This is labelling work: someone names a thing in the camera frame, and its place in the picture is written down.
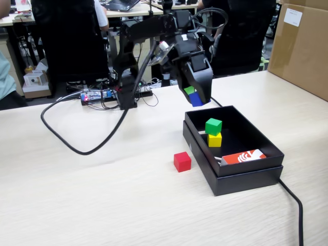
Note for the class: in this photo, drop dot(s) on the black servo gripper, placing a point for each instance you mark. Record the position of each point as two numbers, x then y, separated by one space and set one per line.
187 48

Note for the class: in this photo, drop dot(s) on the blue wooden cube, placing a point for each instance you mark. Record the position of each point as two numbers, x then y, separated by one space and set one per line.
196 100

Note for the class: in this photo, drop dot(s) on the green wooden cube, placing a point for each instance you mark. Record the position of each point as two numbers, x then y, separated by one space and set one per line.
213 126

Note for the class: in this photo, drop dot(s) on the yellow wooden cube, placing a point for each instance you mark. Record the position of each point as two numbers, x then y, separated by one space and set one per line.
214 141

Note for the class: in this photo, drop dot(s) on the red wooden cube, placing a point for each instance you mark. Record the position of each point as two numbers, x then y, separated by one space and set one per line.
182 162

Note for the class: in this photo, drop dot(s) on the bare forearm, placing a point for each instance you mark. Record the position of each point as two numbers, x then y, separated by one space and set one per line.
4 7

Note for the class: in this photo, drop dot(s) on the large brown cardboard box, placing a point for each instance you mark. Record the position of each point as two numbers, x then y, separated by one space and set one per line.
302 56

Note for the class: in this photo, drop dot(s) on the black cardboard box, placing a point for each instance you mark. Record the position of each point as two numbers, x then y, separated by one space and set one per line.
246 183

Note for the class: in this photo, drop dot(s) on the small open cardboard box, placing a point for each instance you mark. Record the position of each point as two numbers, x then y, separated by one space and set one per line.
36 89

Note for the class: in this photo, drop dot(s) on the black segmented pole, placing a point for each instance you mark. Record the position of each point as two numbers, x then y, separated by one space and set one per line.
166 77

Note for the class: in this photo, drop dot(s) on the black power strip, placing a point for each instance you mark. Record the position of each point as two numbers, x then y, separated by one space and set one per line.
146 93

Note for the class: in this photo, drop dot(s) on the black office chair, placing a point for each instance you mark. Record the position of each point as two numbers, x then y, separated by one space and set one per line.
243 38
66 38

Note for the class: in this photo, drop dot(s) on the green black foam mat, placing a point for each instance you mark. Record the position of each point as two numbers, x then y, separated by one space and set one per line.
264 64

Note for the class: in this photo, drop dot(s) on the person in dark clothes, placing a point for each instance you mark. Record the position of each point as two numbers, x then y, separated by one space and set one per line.
205 3

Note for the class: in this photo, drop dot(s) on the beige office desk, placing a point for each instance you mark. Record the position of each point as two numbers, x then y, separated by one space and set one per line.
159 5
138 12

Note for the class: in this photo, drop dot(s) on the orange white printed card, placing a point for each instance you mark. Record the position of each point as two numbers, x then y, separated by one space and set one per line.
230 159

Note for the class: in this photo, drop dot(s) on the beige drawer cabinet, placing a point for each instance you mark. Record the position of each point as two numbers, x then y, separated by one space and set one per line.
12 51
112 46

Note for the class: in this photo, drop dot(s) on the blue controller board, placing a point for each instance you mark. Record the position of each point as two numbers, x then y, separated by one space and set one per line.
94 96

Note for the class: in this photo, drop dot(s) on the black laptop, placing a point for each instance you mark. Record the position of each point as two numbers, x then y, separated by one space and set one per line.
120 5

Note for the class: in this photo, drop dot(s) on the person in white shirt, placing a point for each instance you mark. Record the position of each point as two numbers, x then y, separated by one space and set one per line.
101 15

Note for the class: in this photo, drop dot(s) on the white shipping label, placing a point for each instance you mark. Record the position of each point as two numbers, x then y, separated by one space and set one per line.
293 16

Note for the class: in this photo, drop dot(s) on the person in teal shirt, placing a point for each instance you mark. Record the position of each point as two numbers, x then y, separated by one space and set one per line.
5 79

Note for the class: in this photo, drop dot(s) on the bare-board wrist camera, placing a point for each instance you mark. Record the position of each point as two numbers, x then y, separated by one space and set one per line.
161 55

